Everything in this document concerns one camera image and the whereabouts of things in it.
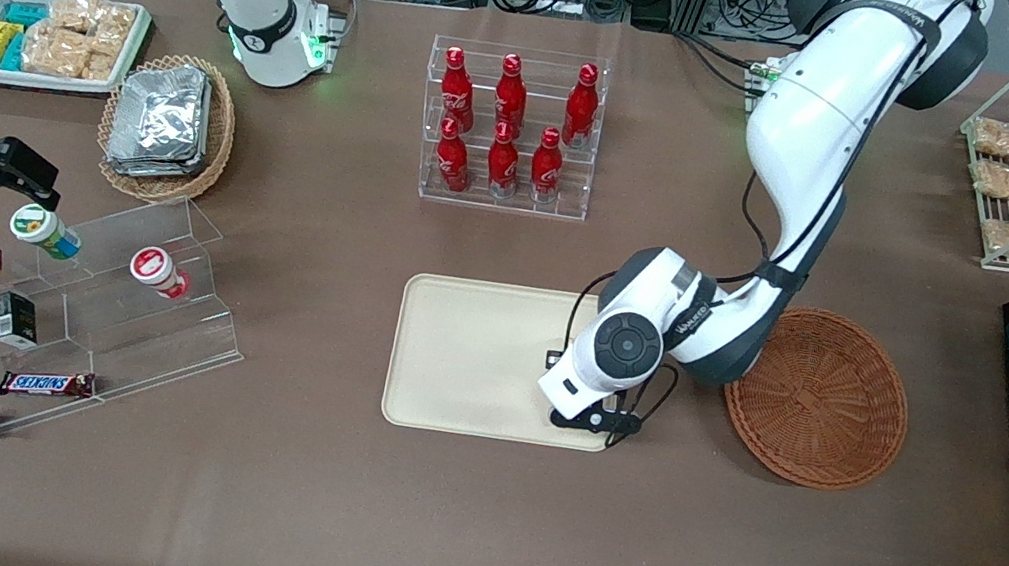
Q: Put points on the silver foil packet stack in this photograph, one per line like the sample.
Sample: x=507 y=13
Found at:
x=160 y=122

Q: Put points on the red cola bottle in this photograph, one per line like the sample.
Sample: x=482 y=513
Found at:
x=511 y=97
x=452 y=163
x=457 y=93
x=546 y=168
x=503 y=166
x=581 y=108

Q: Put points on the small black box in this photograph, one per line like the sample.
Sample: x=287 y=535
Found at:
x=15 y=320

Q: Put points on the green lid yogurt cup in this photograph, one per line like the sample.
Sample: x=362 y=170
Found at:
x=42 y=230

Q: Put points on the brown round wicker basket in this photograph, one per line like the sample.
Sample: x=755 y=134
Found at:
x=824 y=405

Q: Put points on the clear bagged rice cracker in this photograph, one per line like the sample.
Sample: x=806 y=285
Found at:
x=115 y=24
x=73 y=12
x=55 y=52
x=101 y=60

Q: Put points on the red lid yogurt cup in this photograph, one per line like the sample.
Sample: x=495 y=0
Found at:
x=154 y=268

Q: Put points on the clear acrylic bottle rack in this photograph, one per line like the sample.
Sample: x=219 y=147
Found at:
x=517 y=204

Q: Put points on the white rectangular snack tray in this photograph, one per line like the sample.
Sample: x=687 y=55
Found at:
x=40 y=80

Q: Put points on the beige rectangular serving tray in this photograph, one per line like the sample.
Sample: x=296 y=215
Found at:
x=472 y=359

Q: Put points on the teal snack pack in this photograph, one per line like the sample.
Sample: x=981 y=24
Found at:
x=26 y=13
x=13 y=53

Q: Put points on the tan oval wicker basket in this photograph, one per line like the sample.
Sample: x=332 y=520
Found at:
x=220 y=127

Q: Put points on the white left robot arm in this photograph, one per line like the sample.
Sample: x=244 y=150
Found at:
x=814 y=119

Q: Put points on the clear acrylic stepped stand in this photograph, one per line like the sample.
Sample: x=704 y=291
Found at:
x=151 y=339

